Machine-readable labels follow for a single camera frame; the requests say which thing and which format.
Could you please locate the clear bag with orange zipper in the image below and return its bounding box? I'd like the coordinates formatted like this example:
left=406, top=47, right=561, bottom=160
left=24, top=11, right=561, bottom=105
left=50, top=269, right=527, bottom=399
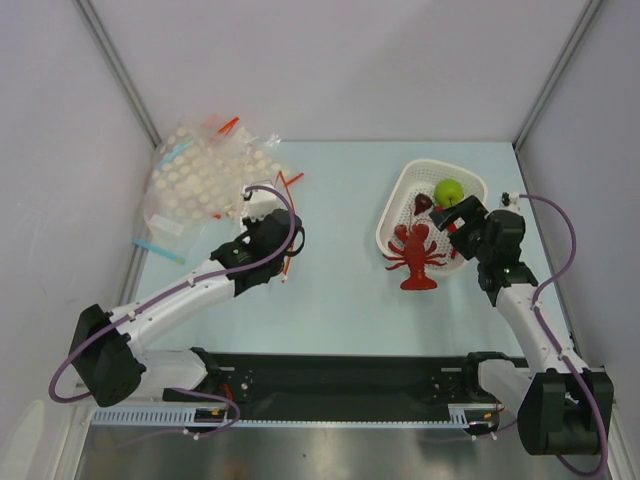
left=246, top=169, right=305, bottom=283

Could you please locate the red toy lobster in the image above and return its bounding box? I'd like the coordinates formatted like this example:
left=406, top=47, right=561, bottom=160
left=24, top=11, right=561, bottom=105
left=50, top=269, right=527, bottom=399
left=383, top=214, right=448, bottom=291

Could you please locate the white perforated plastic basket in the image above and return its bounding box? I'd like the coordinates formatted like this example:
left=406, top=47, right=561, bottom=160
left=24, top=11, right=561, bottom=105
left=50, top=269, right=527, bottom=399
left=376, top=159, right=488, bottom=279

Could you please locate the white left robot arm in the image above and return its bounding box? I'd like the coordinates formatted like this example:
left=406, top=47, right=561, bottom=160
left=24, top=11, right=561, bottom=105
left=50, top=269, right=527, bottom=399
left=70, top=209, right=304, bottom=407

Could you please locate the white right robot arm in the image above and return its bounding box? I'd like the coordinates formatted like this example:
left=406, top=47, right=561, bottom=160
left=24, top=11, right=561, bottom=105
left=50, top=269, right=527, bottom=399
left=430, top=194, right=614, bottom=457

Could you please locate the pile of clear zip bags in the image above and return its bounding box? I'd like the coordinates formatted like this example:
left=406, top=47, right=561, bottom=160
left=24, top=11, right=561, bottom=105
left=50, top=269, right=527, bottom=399
left=135, top=114, right=291, bottom=264

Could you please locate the red toy chili pepper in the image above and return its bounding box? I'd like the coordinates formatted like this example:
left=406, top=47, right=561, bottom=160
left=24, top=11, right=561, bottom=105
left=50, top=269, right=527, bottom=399
left=433, top=203, right=460, bottom=260

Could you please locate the green toy apple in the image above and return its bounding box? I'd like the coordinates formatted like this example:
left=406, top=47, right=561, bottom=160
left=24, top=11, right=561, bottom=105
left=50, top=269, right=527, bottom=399
left=434, top=178, right=465, bottom=208

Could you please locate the dark red toy fruit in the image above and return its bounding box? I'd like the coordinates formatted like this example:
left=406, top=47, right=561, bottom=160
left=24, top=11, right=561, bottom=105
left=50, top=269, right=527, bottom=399
left=413, top=193, right=433, bottom=216

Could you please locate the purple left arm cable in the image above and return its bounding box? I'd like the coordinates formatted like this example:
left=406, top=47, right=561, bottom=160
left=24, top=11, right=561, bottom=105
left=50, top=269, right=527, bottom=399
left=48, top=184, right=296, bottom=404

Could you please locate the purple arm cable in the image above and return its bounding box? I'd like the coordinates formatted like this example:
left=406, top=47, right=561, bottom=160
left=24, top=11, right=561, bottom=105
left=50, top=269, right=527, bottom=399
left=517, top=193, right=610, bottom=475
left=48, top=184, right=296, bottom=404

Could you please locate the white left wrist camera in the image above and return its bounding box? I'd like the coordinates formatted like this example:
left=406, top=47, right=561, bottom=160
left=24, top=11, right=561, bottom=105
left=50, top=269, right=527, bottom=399
left=239, top=183, right=281, bottom=222

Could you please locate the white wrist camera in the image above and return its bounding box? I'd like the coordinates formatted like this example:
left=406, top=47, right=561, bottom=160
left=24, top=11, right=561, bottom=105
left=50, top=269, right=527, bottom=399
left=239, top=183, right=281, bottom=222
left=500, top=192, right=520, bottom=213

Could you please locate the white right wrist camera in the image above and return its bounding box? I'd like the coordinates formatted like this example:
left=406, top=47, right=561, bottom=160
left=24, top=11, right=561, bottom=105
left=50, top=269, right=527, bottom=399
left=500, top=192, right=520, bottom=213

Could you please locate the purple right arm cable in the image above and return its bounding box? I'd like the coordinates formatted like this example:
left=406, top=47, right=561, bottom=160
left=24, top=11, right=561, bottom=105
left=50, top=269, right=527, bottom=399
left=517, top=193, right=610, bottom=475

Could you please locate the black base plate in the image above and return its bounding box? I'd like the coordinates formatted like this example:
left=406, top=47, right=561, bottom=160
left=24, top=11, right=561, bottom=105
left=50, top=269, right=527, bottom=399
left=162, top=350, right=496, bottom=416

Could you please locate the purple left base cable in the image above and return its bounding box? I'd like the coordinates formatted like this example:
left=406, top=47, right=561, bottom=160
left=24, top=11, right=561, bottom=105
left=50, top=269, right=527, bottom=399
left=94, top=387, right=241, bottom=451

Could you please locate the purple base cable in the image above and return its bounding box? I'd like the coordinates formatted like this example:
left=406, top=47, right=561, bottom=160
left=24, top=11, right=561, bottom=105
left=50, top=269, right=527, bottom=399
left=94, top=387, right=241, bottom=451
left=472, top=417, right=521, bottom=440

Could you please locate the white slotted cable duct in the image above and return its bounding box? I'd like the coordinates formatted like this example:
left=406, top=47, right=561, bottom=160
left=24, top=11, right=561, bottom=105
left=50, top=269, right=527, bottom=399
left=91, top=404, right=498, bottom=429

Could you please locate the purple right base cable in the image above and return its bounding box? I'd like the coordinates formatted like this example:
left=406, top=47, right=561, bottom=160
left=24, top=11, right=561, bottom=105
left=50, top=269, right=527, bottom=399
left=472, top=417, right=521, bottom=440

